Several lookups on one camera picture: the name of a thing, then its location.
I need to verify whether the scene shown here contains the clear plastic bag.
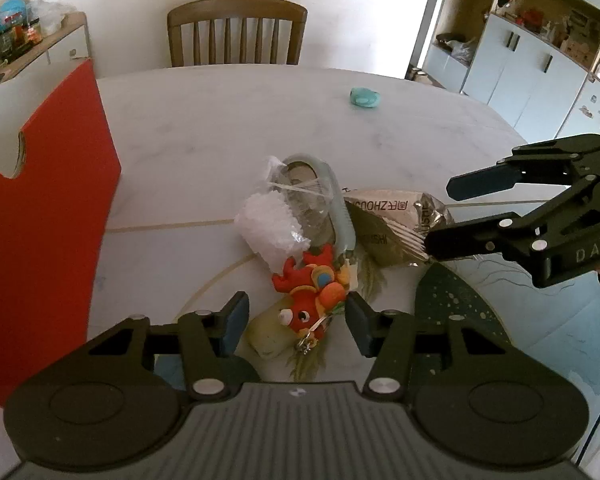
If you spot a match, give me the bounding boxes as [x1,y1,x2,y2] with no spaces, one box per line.
[27,0,77,35]

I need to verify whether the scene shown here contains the small teal case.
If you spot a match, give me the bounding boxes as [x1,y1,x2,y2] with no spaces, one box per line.
[349,87,382,110]

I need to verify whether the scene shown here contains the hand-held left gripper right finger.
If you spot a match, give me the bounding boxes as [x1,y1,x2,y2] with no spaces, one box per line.
[345,291,511,402]

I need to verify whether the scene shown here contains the orange plush toy keychain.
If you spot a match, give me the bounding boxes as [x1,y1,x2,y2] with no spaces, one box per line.
[272,243,359,354]

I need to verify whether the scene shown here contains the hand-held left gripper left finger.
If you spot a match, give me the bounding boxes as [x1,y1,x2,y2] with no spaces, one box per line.
[87,291,251,402]

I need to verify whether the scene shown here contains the pale green tube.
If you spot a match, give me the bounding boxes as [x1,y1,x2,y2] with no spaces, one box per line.
[244,294,302,359]

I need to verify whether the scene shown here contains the wooden chair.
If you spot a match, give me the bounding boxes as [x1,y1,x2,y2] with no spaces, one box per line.
[167,0,309,69]

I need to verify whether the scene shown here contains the brown snack packet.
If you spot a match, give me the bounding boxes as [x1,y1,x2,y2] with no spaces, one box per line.
[344,187,457,268]

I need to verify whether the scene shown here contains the red cardboard box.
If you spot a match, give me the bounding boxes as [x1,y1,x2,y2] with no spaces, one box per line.
[0,58,124,407]

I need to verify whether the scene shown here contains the white sideboard with wooden top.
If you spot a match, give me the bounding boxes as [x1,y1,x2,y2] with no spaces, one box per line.
[0,10,92,92]

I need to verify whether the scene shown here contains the bag of white beads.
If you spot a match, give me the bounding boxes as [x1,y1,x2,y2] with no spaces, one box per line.
[234,156,338,268]

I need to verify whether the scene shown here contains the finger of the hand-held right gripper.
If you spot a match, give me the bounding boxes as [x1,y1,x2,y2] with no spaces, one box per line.
[424,175,600,262]
[446,134,600,200]

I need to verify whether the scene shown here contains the large white wall cabinet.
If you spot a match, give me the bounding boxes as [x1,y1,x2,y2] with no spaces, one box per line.
[420,0,600,147]

